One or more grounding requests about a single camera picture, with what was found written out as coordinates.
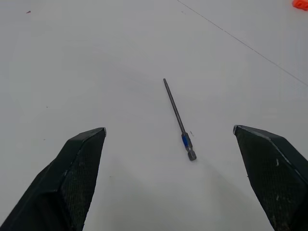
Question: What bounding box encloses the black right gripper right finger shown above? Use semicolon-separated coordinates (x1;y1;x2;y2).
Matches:
232;124;308;231

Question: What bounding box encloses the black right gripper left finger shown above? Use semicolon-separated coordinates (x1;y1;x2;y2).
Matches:
0;127;107;231

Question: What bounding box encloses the long screwdriver bit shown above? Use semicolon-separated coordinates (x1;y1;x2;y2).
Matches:
163;78;197;162

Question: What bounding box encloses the orange toy brick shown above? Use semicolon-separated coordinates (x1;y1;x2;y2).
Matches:
293;0;308;11

